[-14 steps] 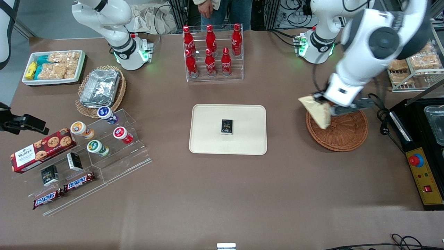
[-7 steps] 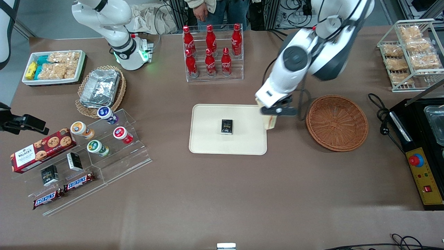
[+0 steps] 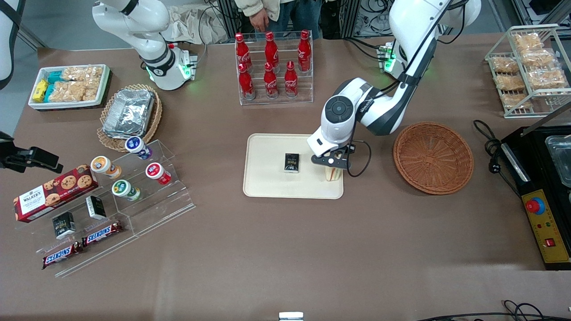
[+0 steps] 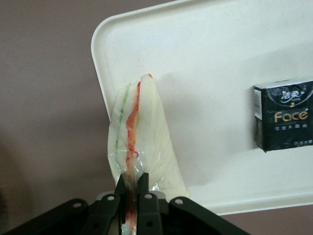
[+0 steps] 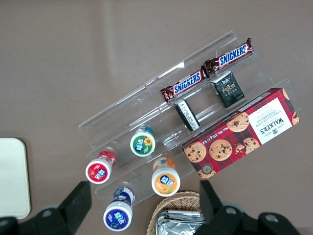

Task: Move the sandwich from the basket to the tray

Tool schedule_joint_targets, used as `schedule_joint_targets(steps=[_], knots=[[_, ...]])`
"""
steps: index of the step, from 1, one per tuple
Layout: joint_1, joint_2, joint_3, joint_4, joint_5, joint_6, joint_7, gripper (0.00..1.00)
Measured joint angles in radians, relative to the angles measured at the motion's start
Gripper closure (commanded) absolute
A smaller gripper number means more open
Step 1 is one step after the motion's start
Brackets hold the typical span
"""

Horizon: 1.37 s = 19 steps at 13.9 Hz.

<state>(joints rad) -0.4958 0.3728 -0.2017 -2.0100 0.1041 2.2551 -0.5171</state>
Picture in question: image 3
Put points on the red Walkers cookie box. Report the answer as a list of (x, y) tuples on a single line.
[(53, 194)]

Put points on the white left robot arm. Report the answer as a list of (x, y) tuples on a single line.
[(419, 26)]

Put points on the yellow snack packet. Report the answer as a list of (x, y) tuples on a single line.
[(40, 90)]

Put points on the oval wicker basket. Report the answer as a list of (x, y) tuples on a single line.
[(154, 120)]

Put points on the yellow control panel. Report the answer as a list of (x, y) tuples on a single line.
[(546, 227)]

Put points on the clear acrylic cup stand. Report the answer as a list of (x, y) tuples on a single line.
[(174, 209)]

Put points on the Snickers chocolate bar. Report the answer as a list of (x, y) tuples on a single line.
[(62, 255), (101, 233)]

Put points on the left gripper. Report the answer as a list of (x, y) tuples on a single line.
[(349, 150)]

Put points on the black equipment frame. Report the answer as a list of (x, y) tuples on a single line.
[(227, 18)]

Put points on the small white device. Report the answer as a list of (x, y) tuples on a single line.
[(291, 316)]

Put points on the orange lid yogurt cup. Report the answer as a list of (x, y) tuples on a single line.
[(102, 166)]

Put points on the teal snack packet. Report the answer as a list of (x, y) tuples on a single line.
[(55, 77), (48, 92)]

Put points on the round brown wicker basket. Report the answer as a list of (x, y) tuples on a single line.
[(432, 158)]

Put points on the clear fried snack bag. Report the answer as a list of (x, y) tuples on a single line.
[(510, 83), (527, 41), (515, 100), (548, 78), (505, 65), (537, 58)]

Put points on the clear acrylic snack stand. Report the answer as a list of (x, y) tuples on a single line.
[(102, 254)]

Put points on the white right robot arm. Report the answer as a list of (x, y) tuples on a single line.
[(156, 44)]

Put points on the red cola bottle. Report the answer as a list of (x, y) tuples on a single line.
[(243, 51), (271, 49), (246, 84), (304, 51), (270, 82), (291, 82)]

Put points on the green lid yogurt cup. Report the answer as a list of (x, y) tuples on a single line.
[(123, 189)]

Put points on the clear acrylic bottle rack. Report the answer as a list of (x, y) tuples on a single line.
[(276, 101)]

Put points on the bystander bare hand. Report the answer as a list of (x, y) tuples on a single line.
[(258, 20)]

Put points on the clear glass container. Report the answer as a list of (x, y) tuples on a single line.
[(560, 160)]

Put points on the stack of foil trays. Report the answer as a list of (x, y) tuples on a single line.
[(129, 111)]

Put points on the grey metal rail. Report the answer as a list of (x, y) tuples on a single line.
[(31, 38)]

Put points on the white rectangular snack bin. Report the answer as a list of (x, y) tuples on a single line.
[(105, 87)]

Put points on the small black box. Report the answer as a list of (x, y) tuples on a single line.
[(96, 207), (64, 225), (291, 162)]

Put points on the clear rice cracker bag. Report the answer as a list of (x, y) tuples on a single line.
[(92, 90), (82, 72), (67, 91)]

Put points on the red lid yogurt cup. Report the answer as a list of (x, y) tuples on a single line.
[(156, 172)]

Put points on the black countertop appliance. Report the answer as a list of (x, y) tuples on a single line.
[(535, 165)]

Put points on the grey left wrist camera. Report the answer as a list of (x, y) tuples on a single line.
[(321, 160)]

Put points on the bystander in beige sweater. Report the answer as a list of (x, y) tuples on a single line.
[(299, 15)]

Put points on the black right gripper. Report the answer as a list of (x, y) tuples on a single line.
[(18, 158)]

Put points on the cream plastic tray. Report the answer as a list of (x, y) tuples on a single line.
[(267, 178)]

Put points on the triangular sandwich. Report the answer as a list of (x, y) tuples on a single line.
[(333, 175)]

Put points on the crumpled beige cloth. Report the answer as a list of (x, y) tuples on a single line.
[(192, 24)]

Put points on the blue lid yogurt cup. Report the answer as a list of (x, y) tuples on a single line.
[(136, 146)]

